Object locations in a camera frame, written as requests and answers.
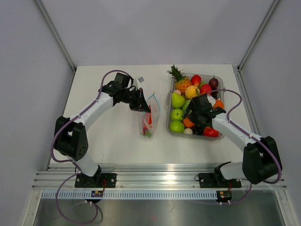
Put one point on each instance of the aluminium frame post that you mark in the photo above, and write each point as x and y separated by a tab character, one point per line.
51	26
259	32

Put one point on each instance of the purple grape bunch top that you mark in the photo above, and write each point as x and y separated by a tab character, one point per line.
215	94

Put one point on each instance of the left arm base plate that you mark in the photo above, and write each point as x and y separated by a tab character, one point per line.
106	180

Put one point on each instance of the pink egg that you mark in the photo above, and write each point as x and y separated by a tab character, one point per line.
177	91

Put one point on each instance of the dark grape bunch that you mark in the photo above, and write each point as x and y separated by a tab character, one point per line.
197	130

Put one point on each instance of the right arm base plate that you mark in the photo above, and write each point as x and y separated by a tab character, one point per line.
212	180

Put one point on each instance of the green apple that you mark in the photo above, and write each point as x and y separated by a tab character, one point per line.
176	114
176	126

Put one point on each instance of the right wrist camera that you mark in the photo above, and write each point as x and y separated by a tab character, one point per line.
211	100

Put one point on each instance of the white slotted cable duct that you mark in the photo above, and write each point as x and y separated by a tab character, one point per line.
130	195

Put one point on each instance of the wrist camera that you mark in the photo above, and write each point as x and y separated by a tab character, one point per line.
211	100
138	81

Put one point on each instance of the pineapple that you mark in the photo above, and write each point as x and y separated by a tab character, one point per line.
181	82

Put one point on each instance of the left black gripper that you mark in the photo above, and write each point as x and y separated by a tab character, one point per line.
140	104

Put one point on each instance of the yellow peach with leaf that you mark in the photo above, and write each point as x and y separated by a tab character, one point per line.
191	92

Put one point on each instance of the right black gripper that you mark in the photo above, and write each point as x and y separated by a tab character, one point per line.
192	107

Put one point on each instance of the right aluminium frame post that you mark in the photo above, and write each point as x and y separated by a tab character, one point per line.
259	32

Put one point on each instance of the left aluminium frame post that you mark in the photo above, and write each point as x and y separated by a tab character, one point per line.
51	26

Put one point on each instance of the red pomegranate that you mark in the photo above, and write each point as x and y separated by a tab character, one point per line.
205	88

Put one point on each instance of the aluminium mounting rail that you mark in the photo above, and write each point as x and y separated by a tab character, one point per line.
129	176

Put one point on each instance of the purple passion fruit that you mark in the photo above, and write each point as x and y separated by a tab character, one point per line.
214	83

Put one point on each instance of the red tomato with leaves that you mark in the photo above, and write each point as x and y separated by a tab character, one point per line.
210	132

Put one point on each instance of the orange carrot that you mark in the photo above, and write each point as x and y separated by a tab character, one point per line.
147	120

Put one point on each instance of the large orange fruit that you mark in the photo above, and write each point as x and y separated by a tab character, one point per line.
218	103

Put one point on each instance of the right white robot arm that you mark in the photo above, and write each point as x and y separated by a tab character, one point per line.
260	154

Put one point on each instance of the red apple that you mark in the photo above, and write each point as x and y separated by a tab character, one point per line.
196	80

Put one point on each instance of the clear zip top bag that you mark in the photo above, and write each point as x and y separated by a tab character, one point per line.
154	106

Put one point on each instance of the white egg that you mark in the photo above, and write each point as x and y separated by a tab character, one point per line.
188	131

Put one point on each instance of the clear plastic food bin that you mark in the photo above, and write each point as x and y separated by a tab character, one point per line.
204	78

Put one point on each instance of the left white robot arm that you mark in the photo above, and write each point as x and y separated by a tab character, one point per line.
70	136

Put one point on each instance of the green pear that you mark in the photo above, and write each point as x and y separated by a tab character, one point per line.
177	101

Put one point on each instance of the green apple front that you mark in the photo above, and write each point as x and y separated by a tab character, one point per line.
176	126

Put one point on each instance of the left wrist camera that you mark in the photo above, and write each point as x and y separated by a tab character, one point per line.
138	81

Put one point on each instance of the red chili pepper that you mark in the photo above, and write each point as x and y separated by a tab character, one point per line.
145	130

